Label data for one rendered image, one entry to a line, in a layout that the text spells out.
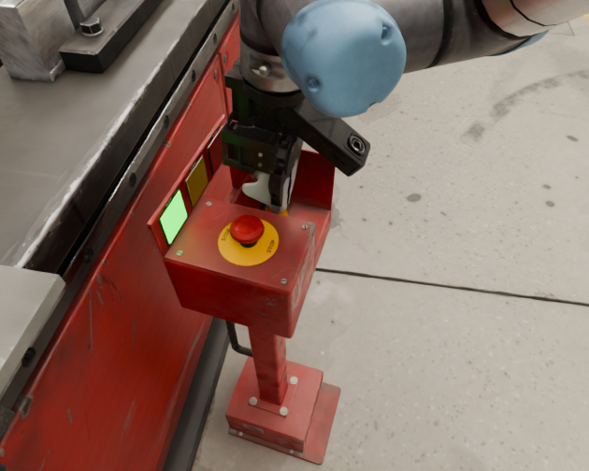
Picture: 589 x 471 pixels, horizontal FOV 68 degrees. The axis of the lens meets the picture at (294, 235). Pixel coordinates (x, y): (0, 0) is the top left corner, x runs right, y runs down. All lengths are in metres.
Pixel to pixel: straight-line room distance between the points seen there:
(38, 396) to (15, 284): 0.27
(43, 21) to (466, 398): 1.22
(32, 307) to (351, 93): 0.23
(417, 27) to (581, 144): 1.90
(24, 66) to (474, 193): 1.50
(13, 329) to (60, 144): 0.34
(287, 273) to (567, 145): 1.80
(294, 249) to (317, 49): 0.28
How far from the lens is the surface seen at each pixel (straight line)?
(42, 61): 0.66
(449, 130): 2.05
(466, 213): 1.71
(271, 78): 0.44
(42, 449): 0.57
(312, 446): 1.22
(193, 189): 0.55
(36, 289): 0.26
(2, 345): 0.25
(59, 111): 0.61
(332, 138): 0.49
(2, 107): 0.66
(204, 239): 0.54
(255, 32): 0.43
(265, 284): 0.49
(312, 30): 0.31
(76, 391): 0.59
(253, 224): 0.50
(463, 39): 0.37
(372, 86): 0.32
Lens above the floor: 1.19
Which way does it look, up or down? 52 degrees down
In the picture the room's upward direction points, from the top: straight up
